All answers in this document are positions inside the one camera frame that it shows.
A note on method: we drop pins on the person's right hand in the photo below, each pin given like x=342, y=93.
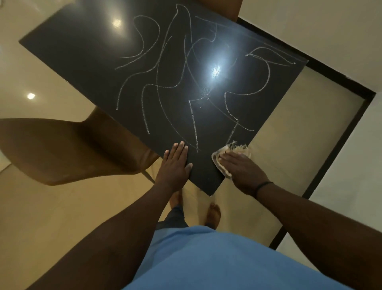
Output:
x=244, y=173

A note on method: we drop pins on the person's left hand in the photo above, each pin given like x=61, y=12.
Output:
x=173, y=173

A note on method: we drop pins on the striped fringed cloth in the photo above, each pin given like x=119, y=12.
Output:
x=238, y=148

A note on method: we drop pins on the tan moulded chair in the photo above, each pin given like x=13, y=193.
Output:
x=221, y=9
x=59, y=149

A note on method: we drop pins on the person's right forearm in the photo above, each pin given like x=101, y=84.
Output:
x=322, y=236

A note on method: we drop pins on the person's left forearm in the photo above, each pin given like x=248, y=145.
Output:
x=113, y=245

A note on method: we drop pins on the person's dark trousers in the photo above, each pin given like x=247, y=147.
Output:
x=174, y=218

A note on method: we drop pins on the person's right foot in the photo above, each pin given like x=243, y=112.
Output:
x=213, y=215

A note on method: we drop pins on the person's blue shirt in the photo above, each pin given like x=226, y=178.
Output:
x=223, y=263

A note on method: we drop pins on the black wristband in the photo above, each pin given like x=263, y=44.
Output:
x=262, y=185

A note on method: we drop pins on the black chalk-marked table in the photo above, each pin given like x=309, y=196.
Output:
x=89, y=59

